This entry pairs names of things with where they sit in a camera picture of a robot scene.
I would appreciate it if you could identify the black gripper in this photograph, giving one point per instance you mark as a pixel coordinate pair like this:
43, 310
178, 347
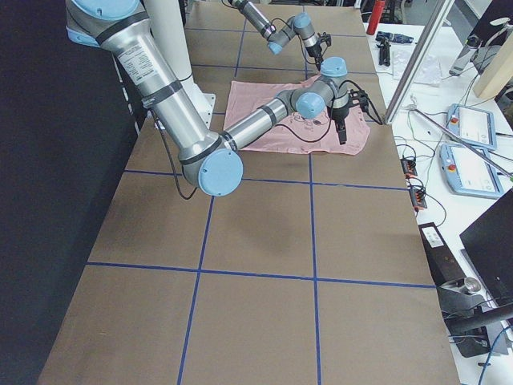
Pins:
314, 50
339, 116

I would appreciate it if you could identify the pink t-shirt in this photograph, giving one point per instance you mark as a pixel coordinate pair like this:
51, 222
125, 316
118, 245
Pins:
295, 134

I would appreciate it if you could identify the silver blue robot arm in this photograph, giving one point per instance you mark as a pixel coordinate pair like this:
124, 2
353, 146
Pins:
148, 40
280, 28

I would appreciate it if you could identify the black folded tripod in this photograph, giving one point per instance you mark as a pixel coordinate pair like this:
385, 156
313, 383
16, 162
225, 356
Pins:
384, 52

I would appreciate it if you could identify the folded blue umbrella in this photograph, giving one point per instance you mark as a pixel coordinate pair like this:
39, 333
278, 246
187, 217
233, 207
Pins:
394, 38

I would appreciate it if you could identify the red water bottle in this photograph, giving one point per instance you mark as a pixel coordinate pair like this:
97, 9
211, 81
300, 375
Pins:
375, 16

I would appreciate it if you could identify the orange black power strip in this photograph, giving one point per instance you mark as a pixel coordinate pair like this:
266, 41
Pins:
416, 187

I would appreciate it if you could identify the clear plastic bag with paper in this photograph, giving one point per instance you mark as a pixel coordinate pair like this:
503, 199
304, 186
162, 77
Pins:
429, 72

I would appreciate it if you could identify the far teach pendant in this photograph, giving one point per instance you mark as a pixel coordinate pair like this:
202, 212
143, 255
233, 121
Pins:
472, 125

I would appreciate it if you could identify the teach pendant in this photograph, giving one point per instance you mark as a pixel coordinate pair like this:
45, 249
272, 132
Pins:
467, 174
472, 125

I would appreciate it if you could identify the near teach pendant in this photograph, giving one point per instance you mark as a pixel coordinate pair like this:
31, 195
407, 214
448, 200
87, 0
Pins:
467, 174

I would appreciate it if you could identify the brown paper table cover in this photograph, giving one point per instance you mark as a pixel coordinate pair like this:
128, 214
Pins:
311, 272

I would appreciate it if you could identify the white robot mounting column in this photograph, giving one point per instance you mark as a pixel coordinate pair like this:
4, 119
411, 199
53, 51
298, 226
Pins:
167, 27

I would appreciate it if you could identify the black box with white label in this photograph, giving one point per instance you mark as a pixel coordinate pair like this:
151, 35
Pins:
443, 265

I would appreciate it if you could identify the black monitor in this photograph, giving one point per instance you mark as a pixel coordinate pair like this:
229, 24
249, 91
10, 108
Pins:
488, 245

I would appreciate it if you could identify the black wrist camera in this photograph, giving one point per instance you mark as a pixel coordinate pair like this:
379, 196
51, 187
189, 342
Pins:
324, 38
359, 98

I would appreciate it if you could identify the aluminium frame post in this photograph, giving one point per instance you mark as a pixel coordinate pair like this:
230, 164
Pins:
428, 35

